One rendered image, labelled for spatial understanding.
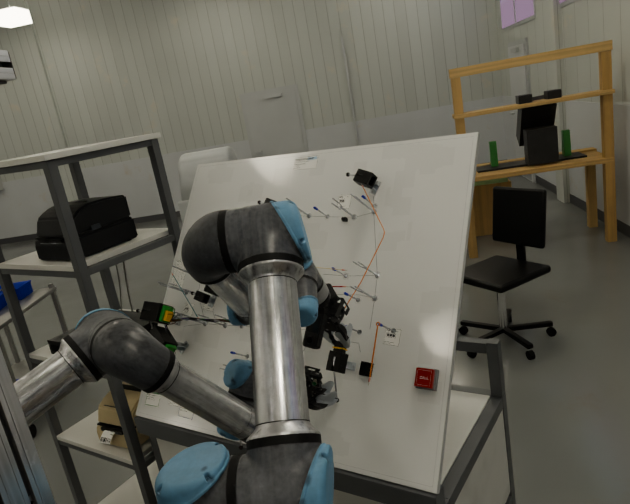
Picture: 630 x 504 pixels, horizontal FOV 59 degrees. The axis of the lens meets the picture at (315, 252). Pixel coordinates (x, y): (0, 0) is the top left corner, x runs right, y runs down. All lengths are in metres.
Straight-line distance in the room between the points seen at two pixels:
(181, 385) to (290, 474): 0.43
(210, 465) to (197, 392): 0.37
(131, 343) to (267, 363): 0.36
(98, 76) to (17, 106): 1.86
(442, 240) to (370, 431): 0.58
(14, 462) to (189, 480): 0.24
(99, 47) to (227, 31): 2.55
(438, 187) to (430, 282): 0.30
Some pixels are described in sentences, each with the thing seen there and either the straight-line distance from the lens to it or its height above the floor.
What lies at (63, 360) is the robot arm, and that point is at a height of 1.46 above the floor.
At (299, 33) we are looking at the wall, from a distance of 11.13.
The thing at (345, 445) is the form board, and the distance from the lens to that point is 1.68.
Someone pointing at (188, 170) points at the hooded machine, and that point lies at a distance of 6.18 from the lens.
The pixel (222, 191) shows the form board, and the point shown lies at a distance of 2.24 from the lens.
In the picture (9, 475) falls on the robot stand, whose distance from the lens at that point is 0.78.
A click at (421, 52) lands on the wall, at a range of 11.05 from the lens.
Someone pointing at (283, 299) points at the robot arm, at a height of 1.57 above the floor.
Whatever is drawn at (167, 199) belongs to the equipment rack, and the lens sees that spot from 2.35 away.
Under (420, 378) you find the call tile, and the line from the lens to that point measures 1.56.
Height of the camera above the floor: 1.88
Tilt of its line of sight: 15 degrees down
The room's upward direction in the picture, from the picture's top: 10 degrees counter-clockwise
